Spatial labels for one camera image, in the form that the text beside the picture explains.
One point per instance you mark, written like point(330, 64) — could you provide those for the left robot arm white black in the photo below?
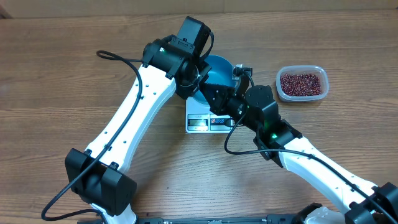
point(173, 65)

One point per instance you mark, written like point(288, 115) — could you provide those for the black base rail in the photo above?
point(269, 219)

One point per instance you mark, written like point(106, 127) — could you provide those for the teal blue bowl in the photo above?
point(221, 74)

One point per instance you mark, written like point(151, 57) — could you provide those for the clear plastic container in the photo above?
point(300, 69)

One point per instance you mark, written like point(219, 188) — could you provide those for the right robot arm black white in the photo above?
point(359, 200)

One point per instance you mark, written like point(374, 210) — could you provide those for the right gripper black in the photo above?
point(219, 105)

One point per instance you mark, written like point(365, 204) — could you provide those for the red beans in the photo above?
point(300, 85)

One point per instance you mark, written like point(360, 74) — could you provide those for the white digital kitchen scale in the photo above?
point(200, 120)

